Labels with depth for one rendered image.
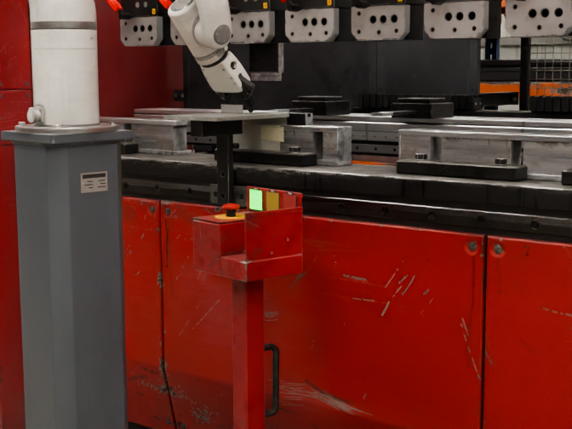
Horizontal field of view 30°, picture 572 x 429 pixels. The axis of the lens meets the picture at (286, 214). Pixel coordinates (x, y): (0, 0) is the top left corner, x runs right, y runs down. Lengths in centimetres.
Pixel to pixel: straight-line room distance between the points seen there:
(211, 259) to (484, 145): 65
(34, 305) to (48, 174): 25
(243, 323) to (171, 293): 50
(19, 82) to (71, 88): 132
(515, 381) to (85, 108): 103
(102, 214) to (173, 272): 87
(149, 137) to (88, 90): 105
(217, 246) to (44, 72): 60
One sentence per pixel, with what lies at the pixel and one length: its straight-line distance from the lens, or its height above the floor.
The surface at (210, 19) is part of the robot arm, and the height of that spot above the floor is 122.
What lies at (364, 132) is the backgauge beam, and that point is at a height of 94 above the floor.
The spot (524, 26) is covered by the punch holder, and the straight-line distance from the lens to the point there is 231.
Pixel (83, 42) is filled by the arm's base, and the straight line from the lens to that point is 199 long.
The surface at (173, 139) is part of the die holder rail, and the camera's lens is 297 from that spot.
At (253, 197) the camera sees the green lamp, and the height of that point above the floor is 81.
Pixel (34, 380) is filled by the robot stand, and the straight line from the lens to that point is 209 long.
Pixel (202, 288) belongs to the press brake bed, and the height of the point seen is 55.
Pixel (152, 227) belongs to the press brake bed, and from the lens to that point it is 288.
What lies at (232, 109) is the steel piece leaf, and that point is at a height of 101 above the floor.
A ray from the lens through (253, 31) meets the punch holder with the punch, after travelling 273.
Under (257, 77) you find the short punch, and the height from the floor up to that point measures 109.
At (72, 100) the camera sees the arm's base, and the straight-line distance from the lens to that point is 198.
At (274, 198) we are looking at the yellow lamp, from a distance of 242.
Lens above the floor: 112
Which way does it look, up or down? 8 degrees down
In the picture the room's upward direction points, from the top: straight up
